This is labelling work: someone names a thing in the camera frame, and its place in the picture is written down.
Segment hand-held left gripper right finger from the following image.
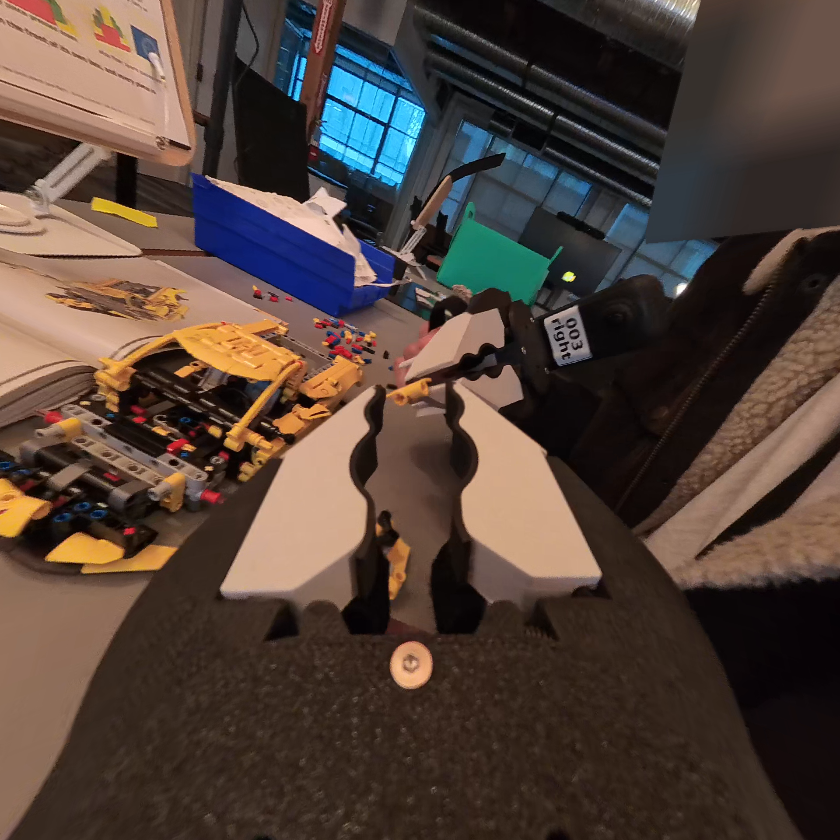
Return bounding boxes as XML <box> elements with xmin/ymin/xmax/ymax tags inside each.
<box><xmin>446</xmin><ymin>382</ymin><xmax>603</xmax><ymax>608</ymax></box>

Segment yellow tape strip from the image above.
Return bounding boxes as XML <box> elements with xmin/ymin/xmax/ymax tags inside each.
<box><xmin>91</xmin><ymin>197</ymin><xmax>158</xmax><ymax>228</ymax></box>

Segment black monitor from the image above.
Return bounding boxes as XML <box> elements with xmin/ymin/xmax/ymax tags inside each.
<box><xmin>233</xmin><ymin>59</ymin><xmax>311</xmax><ymax>204</ymax></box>

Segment green tote with handle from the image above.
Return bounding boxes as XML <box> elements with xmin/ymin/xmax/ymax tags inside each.
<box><xmin>436</xmin><ymin>202</ymin><xmax>564</xmax><ymax>306</ymax></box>

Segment white document stand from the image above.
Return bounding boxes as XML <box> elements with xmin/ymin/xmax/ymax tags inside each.
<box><xmin>0</xmin><ymin>49</ymin><xmax>194</xmax><ymax>258</ymax></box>

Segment yellow brick subassembly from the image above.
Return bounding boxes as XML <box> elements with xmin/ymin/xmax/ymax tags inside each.
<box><xmin>374</xmin><ymin>511</ymin><xmax>411</xmax><ymax>601</ymax></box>

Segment blue plastic bin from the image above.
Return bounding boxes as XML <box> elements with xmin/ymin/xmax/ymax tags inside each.
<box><xmin>192</xmin><ymin>172</ymin><xmax>396</xmax><ymax>316</ymax></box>

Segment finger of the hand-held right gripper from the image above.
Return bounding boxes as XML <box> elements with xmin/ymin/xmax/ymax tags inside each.
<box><xmin>410</xmin><ymin>364</ymin><xmax>526</xmax><ymax>421</ymax></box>
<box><xmin>402</xmin><ymin>308</ymin><xmax>509</xmax><ymax>388</ymax></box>

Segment grey desk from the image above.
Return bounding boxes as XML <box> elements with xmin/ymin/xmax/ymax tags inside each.
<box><xmin>0</xmin><ymin>200</ymin><xmax>460</xmax><ymax>808</ymax></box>

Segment yellow brick car model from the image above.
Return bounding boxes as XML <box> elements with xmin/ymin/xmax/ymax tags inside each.
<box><xmin>0</xmin><ymin>319</ymin><xmax>365</xmax><ymax>575</ymax></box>

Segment white paper bags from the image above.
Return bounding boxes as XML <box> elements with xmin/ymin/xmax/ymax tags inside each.
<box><xmin>205</xmin><ymin>174</ymin><xmax>411</xmax><ymax>290</ymax></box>

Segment brown pillar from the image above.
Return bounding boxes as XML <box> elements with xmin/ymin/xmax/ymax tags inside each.
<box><xmin>298</xmin><ymin>0</ymin><xmax>347</xmax><ymax>142</ymax></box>

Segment pile of small coloured pins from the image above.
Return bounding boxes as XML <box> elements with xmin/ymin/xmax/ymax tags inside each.
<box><xmin>252</xmin><ymin>285</ymin><xmax>395</xmax><ymax>368</ymax></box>

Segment large paned window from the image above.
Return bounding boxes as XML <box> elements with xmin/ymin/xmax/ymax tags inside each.
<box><xmin>279</xmin><ymin>36</ymin><xmax>427</xmax><ymax>191</ymax></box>

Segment open instruction booklet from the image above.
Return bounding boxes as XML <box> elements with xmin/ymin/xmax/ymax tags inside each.
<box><xmin>0</xmin><ymin>246</ymin><xmax>290</xmax><ymax>427</ymax></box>

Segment person's right hand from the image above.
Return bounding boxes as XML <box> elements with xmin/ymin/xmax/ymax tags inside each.
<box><xmin>394</xmin><ymin>325</ymin><xmax>447</xmax><ymax>388</ymax></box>

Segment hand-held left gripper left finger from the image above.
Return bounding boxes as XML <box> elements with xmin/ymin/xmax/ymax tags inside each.
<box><xmin>220</xmin><ymin>385</ymin><xmax>388</xmax><ymax>610</ymax></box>

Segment printed paper sheet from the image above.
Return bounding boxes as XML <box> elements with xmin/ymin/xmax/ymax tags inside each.
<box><xmin>0</xmin><ymin>0</ymin><xmax>173</xmax><ymax>132</ymax></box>

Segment dark monitor with light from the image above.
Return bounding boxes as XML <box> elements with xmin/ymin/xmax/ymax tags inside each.
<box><xmin>518</xmin><ymin>206</ymin><xmax>623</xmax><ymax>298</ymax></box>

